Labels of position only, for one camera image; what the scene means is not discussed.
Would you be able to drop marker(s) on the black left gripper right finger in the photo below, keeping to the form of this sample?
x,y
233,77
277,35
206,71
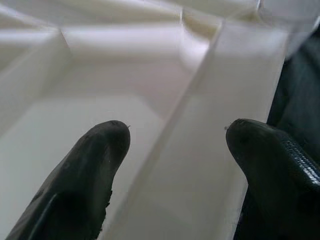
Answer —
x,y
275,187

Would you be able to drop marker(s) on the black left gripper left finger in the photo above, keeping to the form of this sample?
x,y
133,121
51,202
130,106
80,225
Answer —
x,y
82,187

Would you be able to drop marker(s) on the white plastic children table top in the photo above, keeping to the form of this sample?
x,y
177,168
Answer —
x,y
150,87

